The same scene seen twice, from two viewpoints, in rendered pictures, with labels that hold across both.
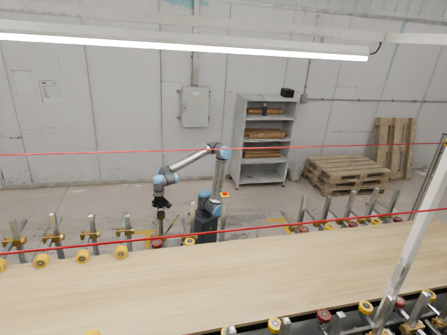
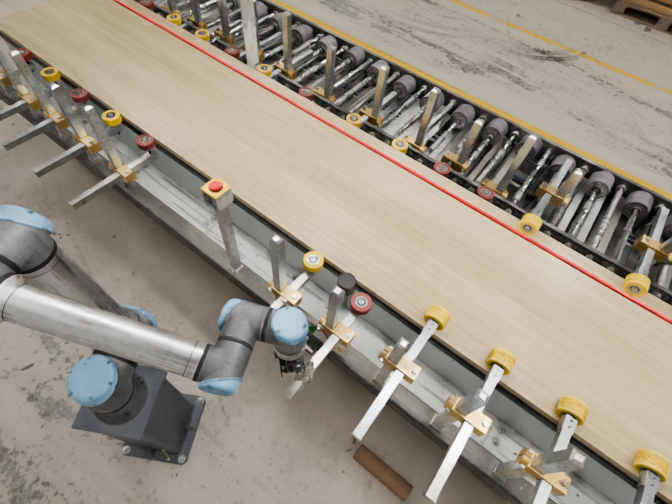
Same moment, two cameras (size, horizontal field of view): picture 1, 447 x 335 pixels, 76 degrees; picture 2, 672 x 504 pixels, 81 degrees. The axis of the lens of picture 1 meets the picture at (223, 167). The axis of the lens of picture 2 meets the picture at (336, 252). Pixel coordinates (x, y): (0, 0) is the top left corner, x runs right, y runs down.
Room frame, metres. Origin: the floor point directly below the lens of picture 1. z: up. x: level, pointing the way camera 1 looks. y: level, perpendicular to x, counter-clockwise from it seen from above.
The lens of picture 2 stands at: (2.28, 0.86, 2.20)
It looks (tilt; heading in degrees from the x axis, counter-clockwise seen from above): 57 degrees down; 226
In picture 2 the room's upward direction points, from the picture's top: 8 degrees clockwise
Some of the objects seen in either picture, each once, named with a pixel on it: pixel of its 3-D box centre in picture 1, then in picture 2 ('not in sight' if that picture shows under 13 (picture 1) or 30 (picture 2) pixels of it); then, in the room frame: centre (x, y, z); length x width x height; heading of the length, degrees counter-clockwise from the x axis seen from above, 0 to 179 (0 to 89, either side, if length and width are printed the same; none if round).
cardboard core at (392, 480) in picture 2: not in sight; (382, 471); (1.87, 0.98, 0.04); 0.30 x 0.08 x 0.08; 106
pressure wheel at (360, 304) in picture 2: (156, 247); (359, 307); (1.74, 0.47, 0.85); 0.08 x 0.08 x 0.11
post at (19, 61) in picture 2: (347, 212); (43, 99); (2.35, -1.22, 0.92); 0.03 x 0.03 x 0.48; 16
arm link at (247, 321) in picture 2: (169, 178); (245, 323); (2.17, 0.45, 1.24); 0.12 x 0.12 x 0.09; 41
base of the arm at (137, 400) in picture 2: (204, 210); (116, 394); (2.62, 0.17, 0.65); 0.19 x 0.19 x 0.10
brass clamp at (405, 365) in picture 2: (125, 231); (399, 363); (1.79, 0.72, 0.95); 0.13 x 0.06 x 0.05; 106
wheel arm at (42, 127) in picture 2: (338, 218); (48, 124); (2.39, -1.17, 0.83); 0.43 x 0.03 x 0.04; 16
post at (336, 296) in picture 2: (161, 234); (332, 321); (1.87, 0.46, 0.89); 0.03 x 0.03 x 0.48; 16
